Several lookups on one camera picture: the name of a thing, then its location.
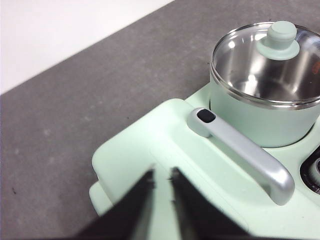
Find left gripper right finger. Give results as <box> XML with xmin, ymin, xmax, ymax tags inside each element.
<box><xmin>166</xmin><ymin>166</ymin><xmax>254</xmax><ymax>240</ymax></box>

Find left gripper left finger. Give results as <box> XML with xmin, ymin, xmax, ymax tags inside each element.
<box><xmin>62</xmin><ymin>169</ymin><xmax>157</xmax><ymax>240</ymax></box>

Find glass lid with green knob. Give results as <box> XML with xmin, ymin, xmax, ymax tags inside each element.
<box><xmin>211</xmin><ymin>20</ymin><xmax>320</xmax><ymax>108</ymax></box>

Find green breakfast machine base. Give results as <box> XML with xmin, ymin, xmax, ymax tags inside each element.
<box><xmin>88</xmin><ymin>89</ymin><xmax>320</xmax><ymax>217</ymax></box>

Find green griddle cover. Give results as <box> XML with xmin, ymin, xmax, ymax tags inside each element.
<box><xmin>91</xmin><ymin>97</ymin><xmax>320</xmax><ymax>240</ymax></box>

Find black control panel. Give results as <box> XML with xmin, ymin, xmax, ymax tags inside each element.
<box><xmin>298</xmin><ymin>149</ymin><xmax>320</xmax><ymax>196</ymax></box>

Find silver control knob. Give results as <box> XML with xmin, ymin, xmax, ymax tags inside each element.
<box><xmin>307</xmin><ymin>156</ymin><xmax>320</xmax><ymax>182</ymax></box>

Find green pot with handle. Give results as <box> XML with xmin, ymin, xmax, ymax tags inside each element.
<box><xmin>208</xmin><ymin>22</ymin><xmax>320</xmax><ymax>148</ymax></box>

